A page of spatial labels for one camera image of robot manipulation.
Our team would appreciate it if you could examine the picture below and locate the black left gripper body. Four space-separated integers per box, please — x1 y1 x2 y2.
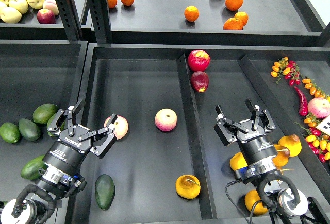
43 125 91 174

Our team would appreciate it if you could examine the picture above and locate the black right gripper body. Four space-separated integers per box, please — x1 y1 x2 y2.
237 119 277 165

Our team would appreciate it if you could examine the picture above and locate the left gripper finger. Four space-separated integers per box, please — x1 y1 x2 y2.
78 114 118 159
47 98 85 136

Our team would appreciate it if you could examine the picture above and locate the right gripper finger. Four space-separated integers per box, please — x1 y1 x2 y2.
214 105 249 146
245 98 276 133

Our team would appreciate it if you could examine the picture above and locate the dark green avocado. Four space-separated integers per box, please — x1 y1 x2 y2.
19 118 41 142
95 174 116 210

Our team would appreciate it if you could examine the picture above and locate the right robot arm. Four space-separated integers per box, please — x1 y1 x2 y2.
214 99 329 223

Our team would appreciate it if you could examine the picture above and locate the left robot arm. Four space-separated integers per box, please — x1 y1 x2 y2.
1 99 118 223

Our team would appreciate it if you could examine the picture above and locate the green avocado top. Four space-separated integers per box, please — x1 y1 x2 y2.
32 103 59 125

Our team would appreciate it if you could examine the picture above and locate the yellow pear with stem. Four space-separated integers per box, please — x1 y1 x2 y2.
273 144 290 168

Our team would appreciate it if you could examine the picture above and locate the green avocado lower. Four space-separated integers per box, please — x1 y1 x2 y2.
20 156 47 180

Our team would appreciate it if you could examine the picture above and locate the yellow pear bottom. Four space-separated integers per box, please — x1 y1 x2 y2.
244 189 268 215

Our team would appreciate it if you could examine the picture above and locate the green avocado far left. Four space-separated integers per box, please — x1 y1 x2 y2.
1 122 21 144

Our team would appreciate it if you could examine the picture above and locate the pink apple left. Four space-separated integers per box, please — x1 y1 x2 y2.
114 115 128 140

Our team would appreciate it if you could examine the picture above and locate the pink apple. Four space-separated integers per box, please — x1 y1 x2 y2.
114 115 128 140
155 108 177 132

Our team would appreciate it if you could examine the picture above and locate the red chili pepper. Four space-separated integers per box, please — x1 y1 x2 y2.
294 87 308 116

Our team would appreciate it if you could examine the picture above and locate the cherry tomato bunch upper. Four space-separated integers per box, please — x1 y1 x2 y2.
271 57 301 86

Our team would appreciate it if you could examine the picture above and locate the black left tray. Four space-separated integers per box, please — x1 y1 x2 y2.
0 39 89 224

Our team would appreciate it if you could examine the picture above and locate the black tray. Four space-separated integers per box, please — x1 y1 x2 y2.
66 44 329 223
0 39 89 224

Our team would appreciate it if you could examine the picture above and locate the dark red apple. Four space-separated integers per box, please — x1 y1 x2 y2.
190 71 209 93

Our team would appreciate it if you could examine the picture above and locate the orange cherry tomato bunch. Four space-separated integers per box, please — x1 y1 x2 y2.
302 78 329 101

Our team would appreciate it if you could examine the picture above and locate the pink apple centre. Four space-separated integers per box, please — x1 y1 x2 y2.
155 108 177 132

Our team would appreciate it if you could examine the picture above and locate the pink peach right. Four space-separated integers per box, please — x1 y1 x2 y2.
307 97 329 119

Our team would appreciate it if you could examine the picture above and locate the cherry tomato bunch lower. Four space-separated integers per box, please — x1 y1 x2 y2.
296 113 329 163

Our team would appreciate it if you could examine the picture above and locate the white label card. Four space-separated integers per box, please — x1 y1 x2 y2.
316 115 330 135

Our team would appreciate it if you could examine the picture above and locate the black middle tray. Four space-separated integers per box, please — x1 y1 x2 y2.
66 44 329 223

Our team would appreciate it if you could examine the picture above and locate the bright red apple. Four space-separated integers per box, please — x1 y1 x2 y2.
188 49 210 72

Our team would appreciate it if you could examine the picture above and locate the black upper left shelf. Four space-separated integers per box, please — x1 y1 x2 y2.
1 0 92 40

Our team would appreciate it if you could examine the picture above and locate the orange front right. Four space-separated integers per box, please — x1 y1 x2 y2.
223 17 243 30

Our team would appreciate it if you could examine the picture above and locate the red apple on shelf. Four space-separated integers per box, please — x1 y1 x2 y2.
37 9 56 24

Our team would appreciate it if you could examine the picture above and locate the orange behind front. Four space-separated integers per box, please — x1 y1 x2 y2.
234 11 249 26

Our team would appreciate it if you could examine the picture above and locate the pale peach on shelf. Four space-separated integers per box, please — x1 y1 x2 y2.
43 0 59 16

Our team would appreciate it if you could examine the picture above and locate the pale yellow apple front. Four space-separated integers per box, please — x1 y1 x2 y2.
1 7 22 24

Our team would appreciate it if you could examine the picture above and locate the pale yellow apple with stem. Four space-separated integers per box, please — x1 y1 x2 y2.
27 0 45 10

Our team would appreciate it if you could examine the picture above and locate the large orange right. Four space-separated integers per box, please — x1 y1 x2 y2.
225 0 243 11

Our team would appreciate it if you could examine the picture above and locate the orange centre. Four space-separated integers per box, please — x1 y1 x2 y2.
184 6 200 22

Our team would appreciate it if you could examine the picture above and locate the black perforated post left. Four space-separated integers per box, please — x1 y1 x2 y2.
55 0 83 40

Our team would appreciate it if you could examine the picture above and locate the black perforated post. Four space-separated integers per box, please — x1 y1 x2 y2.
55 0 83 40
87 0 112 44

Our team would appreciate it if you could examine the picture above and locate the black perforated post right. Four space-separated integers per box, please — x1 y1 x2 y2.
87 0 112 44

